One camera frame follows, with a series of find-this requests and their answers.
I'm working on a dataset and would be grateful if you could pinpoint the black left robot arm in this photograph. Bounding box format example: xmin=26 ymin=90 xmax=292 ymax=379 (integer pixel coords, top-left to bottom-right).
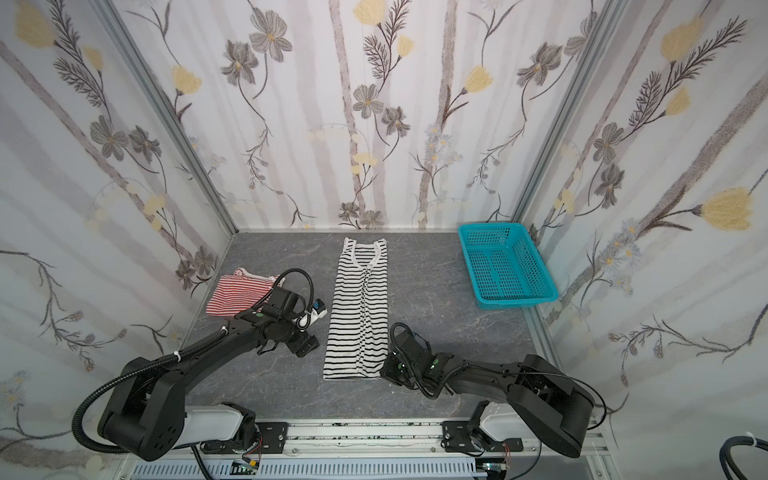
xmin=97 ymin=287 xmax=319 ymax=461

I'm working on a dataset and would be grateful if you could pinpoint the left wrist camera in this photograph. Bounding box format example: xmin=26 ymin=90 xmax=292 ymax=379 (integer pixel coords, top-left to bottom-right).
xmin=296 ymin=299 xmax=328 ymax=329

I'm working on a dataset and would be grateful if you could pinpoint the black corrugated left cable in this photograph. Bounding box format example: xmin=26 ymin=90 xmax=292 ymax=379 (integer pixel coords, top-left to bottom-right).
xmin=71 ymin=335 xmax=229 ymax=480

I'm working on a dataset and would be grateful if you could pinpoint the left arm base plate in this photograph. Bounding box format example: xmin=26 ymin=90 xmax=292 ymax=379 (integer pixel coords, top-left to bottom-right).
xmin=200 ymin=420 xmax=289 ymax=455

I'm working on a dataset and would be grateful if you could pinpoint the black cable far right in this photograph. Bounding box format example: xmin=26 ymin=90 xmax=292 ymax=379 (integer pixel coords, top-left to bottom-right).
xmin=718 ymin=434 xmax=768 ymax=480

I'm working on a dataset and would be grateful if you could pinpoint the teal plastic basket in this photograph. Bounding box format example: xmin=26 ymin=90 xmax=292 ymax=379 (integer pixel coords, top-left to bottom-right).
xmin=458 ymin=222 xmax=559 ymax=310

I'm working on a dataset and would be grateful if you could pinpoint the black white striped tank top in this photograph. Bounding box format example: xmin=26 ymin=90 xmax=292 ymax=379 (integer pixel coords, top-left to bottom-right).
xmin=322 ymin=237 xmax=389 ymax=380

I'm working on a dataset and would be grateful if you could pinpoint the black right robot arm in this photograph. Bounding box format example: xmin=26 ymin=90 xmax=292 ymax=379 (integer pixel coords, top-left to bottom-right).
xmin=381 ymin=322 xmax=596 ymax=458

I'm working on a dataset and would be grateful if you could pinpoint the red white striped tank top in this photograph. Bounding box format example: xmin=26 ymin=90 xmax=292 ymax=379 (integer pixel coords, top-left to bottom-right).
xmin=205 ymin=267 xmax=277 ymax=317

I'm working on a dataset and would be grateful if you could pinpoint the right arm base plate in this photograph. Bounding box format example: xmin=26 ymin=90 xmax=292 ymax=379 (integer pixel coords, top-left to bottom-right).
xmin=440 ymin=420 xmax=524 ymax=456

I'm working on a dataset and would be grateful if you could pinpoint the white perforated cable duct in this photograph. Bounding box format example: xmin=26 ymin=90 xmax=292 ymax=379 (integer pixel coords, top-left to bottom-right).
xmin=128 ymin=459 xmax=490 ymax=480

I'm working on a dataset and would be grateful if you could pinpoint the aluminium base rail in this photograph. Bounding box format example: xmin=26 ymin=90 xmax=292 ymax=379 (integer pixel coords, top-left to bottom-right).
xmin=113 ymin=416 xmax=613 ymax=460

